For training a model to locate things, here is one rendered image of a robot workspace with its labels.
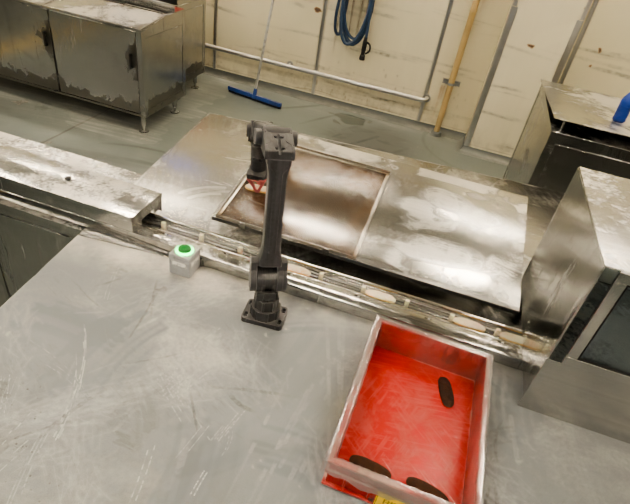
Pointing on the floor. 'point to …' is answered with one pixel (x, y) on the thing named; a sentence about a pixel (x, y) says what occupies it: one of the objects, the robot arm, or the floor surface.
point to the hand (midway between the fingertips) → (258, 187)
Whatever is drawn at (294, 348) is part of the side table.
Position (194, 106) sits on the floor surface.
